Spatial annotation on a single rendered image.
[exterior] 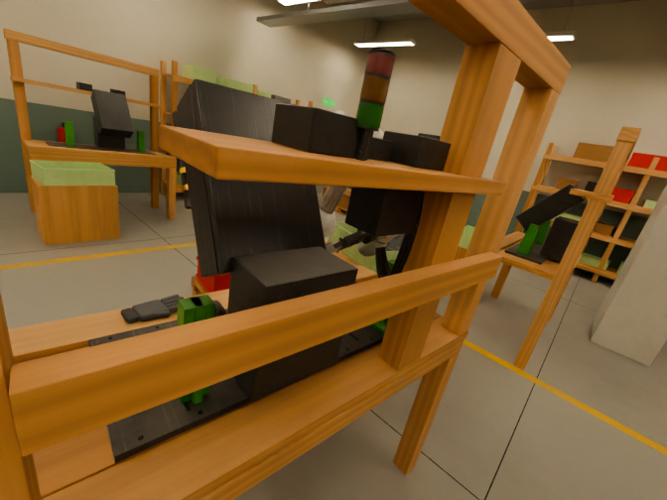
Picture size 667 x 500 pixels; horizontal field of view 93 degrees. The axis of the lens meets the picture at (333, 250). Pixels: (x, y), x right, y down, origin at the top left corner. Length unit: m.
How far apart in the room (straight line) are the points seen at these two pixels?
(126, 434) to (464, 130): 1.07
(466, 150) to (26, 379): 0.92
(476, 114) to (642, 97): 7.08
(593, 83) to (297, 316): 7.76
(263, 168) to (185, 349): 0.27
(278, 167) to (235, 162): 0.06
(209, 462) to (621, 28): 8.26
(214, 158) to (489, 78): 0.72
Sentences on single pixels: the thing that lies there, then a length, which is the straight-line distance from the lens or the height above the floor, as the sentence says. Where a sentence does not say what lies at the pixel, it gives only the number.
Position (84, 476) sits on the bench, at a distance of 0.89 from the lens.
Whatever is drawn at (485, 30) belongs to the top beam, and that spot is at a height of 1.85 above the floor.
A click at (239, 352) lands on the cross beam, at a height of 1.23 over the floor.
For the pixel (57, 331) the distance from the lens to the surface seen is 1.24.
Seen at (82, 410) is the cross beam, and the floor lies 1.22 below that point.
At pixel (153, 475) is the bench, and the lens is 0.85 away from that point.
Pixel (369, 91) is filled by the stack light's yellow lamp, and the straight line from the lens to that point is 0.65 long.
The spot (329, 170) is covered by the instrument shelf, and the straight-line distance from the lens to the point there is 0.50.
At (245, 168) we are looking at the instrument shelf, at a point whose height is 1.52.
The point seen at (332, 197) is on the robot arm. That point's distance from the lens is 1.83.
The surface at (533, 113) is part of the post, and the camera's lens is 1.35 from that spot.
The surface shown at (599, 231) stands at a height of 0.87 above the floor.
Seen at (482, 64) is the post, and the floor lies 1.80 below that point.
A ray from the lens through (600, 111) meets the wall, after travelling 7.94.
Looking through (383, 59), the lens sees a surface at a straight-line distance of 0.66.
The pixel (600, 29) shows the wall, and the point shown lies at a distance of 8.32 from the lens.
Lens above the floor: 1.57
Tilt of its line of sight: 20 degrees down
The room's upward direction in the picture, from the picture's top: 11 degrees clockwise
